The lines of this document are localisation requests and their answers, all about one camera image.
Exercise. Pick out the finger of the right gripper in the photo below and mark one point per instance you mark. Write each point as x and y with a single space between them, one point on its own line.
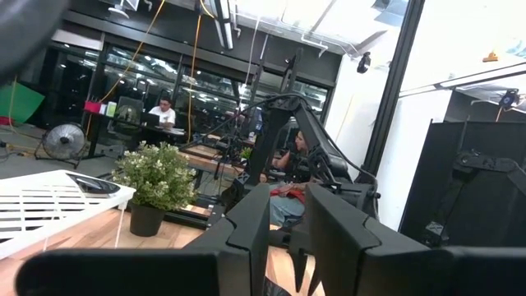
314 277
298 263

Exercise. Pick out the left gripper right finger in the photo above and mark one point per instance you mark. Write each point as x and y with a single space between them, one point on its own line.
390 267

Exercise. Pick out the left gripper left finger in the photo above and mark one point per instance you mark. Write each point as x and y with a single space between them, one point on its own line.
164 271

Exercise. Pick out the black leaf shaped mini plate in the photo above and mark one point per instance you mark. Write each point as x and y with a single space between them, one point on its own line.
275 289

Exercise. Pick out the black teardrop mini plate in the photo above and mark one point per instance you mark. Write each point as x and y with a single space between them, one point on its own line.
92 186

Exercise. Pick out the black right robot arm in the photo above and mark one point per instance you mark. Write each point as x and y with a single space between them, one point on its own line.
271 135

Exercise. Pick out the person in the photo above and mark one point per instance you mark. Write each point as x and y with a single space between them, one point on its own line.
164 117
287 209

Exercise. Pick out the small green plant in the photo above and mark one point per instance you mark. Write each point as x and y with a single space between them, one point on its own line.
246 153

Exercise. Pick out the green potted plant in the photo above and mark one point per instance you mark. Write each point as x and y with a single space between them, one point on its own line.
156 177

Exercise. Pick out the black partition panel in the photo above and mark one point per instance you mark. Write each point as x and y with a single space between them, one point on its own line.
485 185

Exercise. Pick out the white lattice rack shelf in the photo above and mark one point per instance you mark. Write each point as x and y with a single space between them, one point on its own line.
49 205

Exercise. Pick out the black laptop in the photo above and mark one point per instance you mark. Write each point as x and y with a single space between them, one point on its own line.
150 120

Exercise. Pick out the black office desk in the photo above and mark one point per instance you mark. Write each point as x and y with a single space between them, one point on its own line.
93 135

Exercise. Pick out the black office chair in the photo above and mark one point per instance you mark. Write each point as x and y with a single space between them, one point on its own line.
129 111

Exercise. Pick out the grey floor fan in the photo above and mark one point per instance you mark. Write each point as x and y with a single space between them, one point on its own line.
63 141

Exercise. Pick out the black stand mast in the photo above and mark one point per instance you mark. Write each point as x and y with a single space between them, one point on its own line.
291 74

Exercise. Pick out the pale green container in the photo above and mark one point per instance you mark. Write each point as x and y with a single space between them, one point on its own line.
111 109

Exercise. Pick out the red box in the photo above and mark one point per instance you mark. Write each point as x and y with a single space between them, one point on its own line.
93 106

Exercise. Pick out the green board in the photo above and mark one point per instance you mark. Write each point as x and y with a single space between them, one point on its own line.
18 103

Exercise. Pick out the hanging ceiling lamp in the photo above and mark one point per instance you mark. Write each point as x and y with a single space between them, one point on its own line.
224 24

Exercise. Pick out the black structural post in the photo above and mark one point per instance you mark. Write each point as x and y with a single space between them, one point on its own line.
394 82

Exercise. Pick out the black security camera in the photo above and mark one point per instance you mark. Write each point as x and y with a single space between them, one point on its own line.
363 62

